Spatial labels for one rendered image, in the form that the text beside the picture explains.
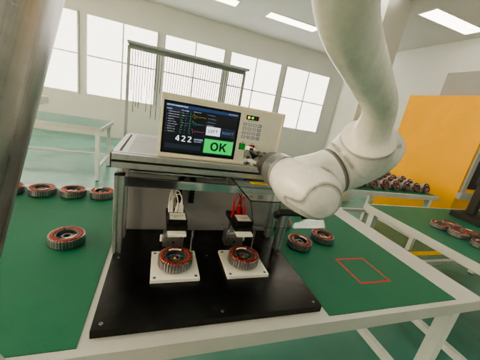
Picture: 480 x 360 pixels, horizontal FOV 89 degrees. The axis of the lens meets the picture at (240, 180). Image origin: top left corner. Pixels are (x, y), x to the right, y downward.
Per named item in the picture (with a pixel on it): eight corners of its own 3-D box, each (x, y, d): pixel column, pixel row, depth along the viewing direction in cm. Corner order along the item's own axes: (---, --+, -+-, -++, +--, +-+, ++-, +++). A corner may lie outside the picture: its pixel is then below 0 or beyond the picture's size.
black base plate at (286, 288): (320, 311, 78) (322, 306, 77) (88, 339, 56) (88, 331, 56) (263, 234, 120) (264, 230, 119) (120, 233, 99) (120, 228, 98)
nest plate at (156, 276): (199, 281, 78) (200, 277, 78) (149, 283, 73) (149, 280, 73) (193, 253, 91) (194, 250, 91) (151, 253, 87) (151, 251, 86)
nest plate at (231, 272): (268, 276, 86) (268, 273, 86) (227, 279, 81) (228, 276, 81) (253, 251, 99) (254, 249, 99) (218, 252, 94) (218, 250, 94)
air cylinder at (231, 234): (241, 246, 102) (243, 234, 101) (224, 246, 100) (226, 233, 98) (238, 239, 107) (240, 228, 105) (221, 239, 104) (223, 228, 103)
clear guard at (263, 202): (325, 229, 76) (330, 211, 74) (253, 228, 68) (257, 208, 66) (279, 191, 105) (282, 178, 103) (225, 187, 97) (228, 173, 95)
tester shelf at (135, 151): (298, 183, 98) (301, 172, 97) (109, 167, 76) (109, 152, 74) (258, 157, 138) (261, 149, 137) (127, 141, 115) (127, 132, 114)
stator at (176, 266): (193, 273, 79) (195, 263, 78) (157, 276, 75) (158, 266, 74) (189, 253, 89) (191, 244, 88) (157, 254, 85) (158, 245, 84)
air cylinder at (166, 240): (182, 246, 94) (184, 233, 93) (162, 246, 92) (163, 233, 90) (181, 239, 99) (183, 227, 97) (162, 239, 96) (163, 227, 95)
